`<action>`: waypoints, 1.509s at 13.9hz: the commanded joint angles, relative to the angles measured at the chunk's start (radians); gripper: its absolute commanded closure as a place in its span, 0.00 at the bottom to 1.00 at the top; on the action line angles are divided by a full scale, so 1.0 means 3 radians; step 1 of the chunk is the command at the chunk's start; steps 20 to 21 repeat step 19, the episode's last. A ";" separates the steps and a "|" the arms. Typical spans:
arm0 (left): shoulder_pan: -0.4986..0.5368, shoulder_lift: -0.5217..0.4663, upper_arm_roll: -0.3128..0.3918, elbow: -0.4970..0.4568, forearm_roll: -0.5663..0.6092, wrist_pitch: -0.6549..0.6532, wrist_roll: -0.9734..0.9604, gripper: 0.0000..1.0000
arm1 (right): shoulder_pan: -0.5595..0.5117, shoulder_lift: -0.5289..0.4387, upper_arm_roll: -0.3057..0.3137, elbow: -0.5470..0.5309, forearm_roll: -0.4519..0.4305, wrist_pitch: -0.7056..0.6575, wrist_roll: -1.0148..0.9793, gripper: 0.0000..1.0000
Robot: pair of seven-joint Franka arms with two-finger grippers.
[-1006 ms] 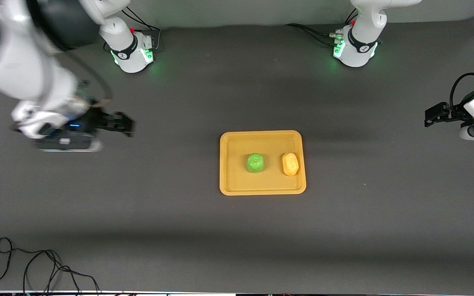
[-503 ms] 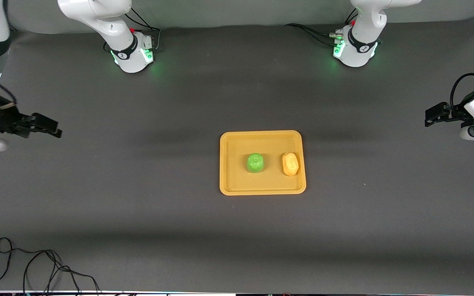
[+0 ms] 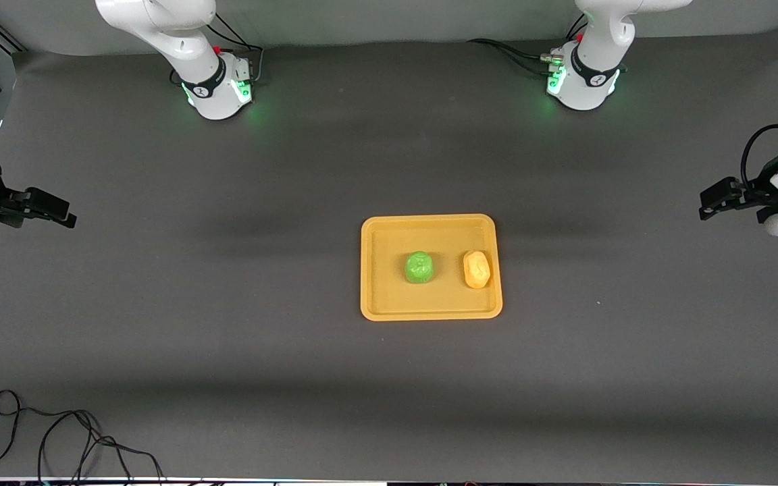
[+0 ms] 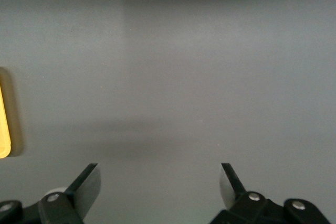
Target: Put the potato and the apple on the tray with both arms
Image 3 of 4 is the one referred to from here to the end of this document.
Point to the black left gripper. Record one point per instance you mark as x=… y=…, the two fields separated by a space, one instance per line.
x=760 y=187

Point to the orange toy potato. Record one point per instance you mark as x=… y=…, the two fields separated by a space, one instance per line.
x=477 y=268

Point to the green toy apple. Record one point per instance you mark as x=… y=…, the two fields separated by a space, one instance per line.
x=421 y=268

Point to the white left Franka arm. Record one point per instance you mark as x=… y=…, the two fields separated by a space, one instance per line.
x=598 y=40

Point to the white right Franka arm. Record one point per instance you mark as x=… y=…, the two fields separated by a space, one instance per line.
x=193 y=40

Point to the yellow plastic tray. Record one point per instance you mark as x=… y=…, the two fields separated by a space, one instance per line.
x=389 y=297

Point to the grey metal frame rail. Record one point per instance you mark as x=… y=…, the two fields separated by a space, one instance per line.
x=9 y=38

